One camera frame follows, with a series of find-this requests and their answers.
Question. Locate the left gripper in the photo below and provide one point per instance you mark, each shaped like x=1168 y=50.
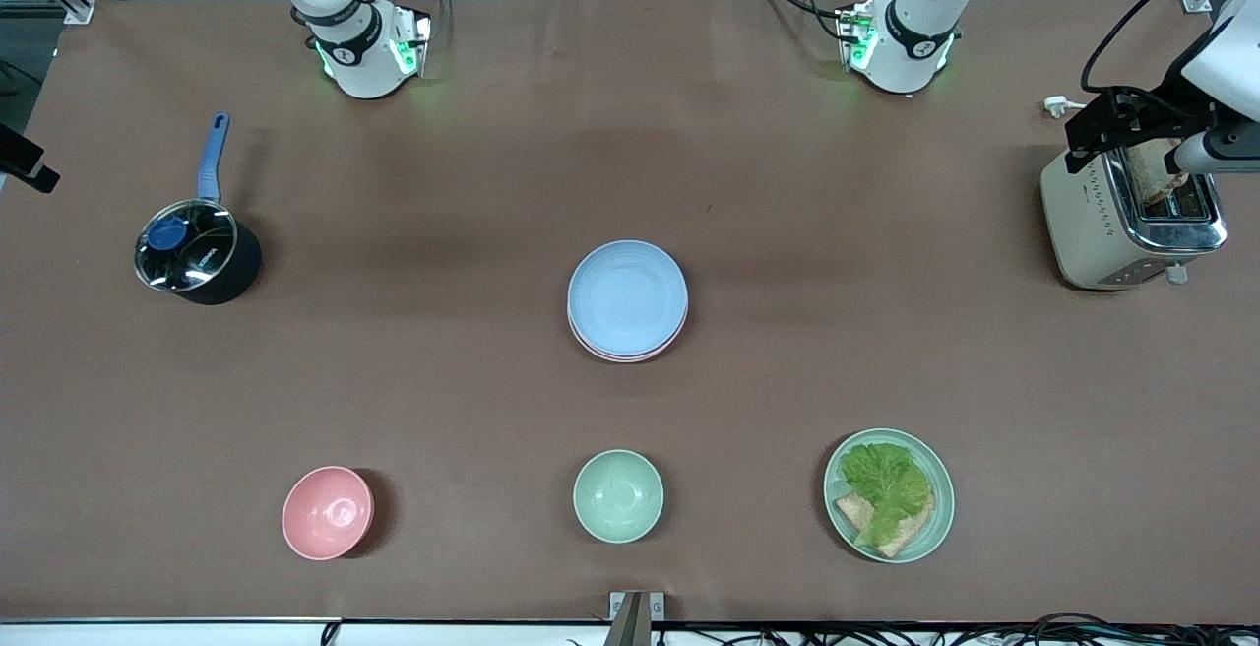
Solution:
x=1169 y=105

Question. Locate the blue shallow bowl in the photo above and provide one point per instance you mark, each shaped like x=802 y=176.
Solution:
x=627 y=296

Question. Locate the pink shallow bowl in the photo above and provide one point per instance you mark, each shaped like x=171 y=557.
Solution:
x=630 y=359

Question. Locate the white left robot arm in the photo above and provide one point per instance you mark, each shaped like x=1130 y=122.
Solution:
x=911 y=35

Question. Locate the round crusty bread slice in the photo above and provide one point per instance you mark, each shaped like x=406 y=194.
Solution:
x=1152 y=178

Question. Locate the white power plug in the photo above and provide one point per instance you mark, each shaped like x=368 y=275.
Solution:
x=1057 y=106

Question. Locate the beige and chrome toaster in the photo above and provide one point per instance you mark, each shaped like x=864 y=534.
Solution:
x=1093 y=223

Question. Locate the glass lid with blue knob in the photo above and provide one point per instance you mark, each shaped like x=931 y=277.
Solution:
x=187 y=247

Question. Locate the brown table cover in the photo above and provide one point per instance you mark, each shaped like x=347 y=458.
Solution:
x=394 y=380

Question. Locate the green lettuce leaf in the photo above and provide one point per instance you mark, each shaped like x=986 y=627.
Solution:
x=886 y=484

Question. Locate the green plate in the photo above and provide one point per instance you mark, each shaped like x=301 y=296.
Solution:
x=940 y=518

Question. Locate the small deep pink bowl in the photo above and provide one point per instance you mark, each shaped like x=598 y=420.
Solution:
x=327 y=513

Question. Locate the flat brown bread slice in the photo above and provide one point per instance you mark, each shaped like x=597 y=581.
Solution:
x=911 y=533

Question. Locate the white table edge strip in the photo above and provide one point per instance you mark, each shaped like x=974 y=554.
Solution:
x=148 y=633

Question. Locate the small deep green bowl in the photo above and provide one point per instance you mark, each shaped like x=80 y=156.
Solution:
x=618 y=495

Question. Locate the metal camera mount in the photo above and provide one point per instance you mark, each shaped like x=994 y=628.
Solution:
x=636 y=616

